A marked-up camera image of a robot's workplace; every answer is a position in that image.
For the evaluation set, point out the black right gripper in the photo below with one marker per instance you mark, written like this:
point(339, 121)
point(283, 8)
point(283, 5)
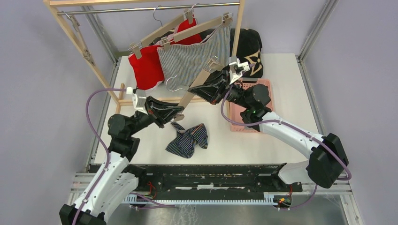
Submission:
point(211, 90)

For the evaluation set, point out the metal hanging rod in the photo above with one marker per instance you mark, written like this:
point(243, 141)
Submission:
point(149, 7)

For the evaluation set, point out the grey striped underwear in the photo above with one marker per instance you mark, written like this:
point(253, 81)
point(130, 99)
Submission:
point(181, 64)

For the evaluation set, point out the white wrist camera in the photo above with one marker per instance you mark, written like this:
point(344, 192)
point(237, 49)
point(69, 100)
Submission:
point(138, 99)
point(236, 68)

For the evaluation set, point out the navy striped underwear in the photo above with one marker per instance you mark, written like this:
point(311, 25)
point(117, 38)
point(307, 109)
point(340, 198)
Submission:
point(187, 139)

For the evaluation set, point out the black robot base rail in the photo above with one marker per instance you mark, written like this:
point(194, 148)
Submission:
point(211, 182)

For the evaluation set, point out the wooden clothes rack frame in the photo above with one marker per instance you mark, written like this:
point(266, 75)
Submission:
point(77, 39)

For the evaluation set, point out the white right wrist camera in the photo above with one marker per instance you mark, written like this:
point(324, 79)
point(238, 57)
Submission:
point(236, 68)

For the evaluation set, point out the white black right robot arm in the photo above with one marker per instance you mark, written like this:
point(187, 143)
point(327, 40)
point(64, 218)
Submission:
point(325, 156)

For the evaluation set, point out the wooden hanger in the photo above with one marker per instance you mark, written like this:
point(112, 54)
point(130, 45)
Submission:
point(225, 19)
point(200, 79)
point(188, 14)

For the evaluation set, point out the white slotted cable duct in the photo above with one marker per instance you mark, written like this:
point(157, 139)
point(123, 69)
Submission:
point(267, 200)

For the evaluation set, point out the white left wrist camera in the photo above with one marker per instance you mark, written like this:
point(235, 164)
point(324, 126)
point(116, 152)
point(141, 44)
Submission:
point(138, 99)

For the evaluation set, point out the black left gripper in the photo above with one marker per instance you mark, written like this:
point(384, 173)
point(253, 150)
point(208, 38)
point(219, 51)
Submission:
point(167, 110)

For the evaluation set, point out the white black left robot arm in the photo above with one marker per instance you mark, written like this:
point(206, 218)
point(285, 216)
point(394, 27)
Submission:
point(116, 178)

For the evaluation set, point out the red underwear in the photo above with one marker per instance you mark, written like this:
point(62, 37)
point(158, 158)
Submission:
point(147, 69)

